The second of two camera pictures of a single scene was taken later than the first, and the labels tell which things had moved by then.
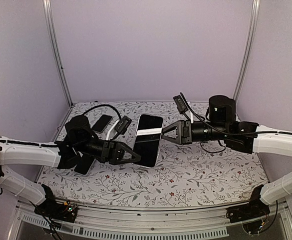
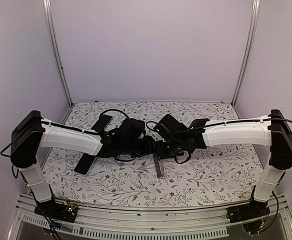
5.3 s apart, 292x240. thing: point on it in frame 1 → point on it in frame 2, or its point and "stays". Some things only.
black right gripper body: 198,137 → 173,150
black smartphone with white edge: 84,165 stays
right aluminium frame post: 251,36 stays
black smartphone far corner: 102,123 stays
